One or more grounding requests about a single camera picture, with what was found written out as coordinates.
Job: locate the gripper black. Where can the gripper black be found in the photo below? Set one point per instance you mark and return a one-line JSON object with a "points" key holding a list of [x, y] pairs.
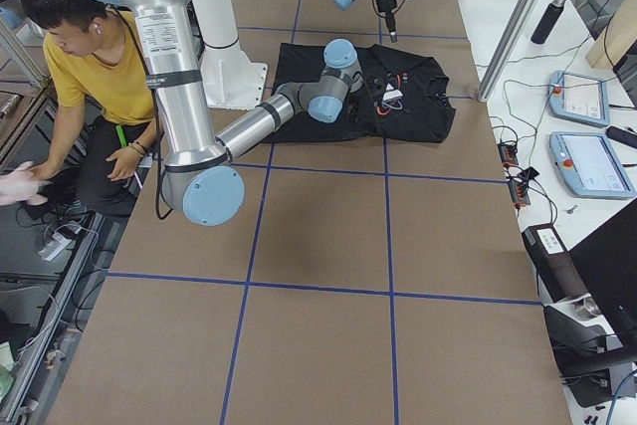
{"points": [[385, 6]]}

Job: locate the black graphic t-shirt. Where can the black graphic t-shirt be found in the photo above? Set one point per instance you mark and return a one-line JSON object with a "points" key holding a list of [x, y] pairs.
{"points": [[404, 97]]}

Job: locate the blue tape line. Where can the blue tape line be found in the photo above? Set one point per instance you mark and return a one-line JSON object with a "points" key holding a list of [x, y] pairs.
{"points": [[391, 289]]}

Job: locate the black water bottle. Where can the black water bottle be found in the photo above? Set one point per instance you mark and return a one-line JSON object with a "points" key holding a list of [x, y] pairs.
{"points": [[547, 21]]}

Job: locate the red relay board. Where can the red relay board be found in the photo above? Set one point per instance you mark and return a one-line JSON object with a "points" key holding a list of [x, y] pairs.
{"points": [[508, 154]]}

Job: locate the upper teach pendant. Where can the upper teach pendant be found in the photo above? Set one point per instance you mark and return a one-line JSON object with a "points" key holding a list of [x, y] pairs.
{"points": [[578, 98]]}

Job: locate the teach pendant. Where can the teach pendant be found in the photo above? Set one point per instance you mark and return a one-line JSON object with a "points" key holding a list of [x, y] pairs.
{"points": [[578, 98], [589, 166]]}

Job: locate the lower teach pendant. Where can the lower teach pendant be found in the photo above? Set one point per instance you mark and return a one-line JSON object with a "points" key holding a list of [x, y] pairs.
{"points": [[589, 166]]}

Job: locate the brown paper table cover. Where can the brown paper table cover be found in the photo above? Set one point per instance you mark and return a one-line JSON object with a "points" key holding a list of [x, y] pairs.
{"points": [[158, 352]]}

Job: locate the black label printer box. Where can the black label printer box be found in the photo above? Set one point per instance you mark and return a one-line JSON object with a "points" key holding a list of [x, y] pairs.
{"points": [[555, 274]]}

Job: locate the person in yellow shirt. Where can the person in yellow shirt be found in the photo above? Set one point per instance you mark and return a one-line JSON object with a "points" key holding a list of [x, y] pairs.
{"points": [[91, 52]]}

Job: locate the black monitor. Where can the black monitor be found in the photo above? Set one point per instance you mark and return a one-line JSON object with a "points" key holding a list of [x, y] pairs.
{"points": [[606, 263]]}

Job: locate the blue tape line crosswise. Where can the blue tape line crosswise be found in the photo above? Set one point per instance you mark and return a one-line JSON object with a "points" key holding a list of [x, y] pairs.
{"points": [[326, 289]]}

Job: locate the white power strip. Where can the white power strip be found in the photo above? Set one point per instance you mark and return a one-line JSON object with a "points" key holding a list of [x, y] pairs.
{"points": [[54, 247]]}

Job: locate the aluminium frame post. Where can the aluminium frame post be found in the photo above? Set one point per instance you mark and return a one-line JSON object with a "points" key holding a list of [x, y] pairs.
{"points": [[504, 49]]}

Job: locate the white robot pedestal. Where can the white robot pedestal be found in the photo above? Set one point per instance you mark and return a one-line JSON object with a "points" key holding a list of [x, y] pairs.
{"points": [[230, 79]]}

